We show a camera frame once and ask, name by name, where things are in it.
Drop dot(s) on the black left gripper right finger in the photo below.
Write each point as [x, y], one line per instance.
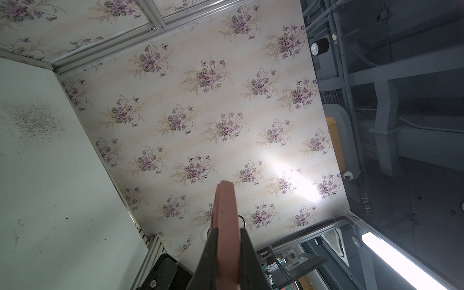
[251, 276]

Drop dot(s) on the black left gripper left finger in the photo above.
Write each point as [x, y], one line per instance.
[206, 274]

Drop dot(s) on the phone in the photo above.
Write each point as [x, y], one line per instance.
[225, 219]

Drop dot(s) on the white ceiling fan unit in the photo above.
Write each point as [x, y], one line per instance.
[334, 239]

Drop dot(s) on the white tube ceiling light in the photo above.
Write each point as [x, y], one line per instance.
[408, 270]

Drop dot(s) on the black ceiling spotlight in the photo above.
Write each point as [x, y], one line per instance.
[320, 46]

